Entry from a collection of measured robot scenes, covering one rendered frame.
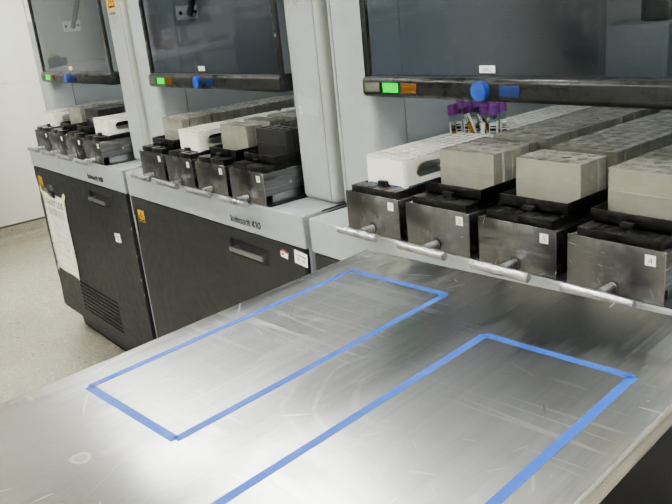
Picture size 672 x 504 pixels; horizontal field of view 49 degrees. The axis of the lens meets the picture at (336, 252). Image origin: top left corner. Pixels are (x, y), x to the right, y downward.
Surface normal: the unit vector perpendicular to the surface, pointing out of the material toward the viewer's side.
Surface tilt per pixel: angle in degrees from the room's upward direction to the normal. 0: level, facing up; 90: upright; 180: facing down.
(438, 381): 0
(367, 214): 90
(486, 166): 90
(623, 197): 90
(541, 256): 90
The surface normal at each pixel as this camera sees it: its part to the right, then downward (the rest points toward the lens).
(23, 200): 0.63, 0.19
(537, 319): -0.10, -0.94
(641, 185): -0.78, 0.27
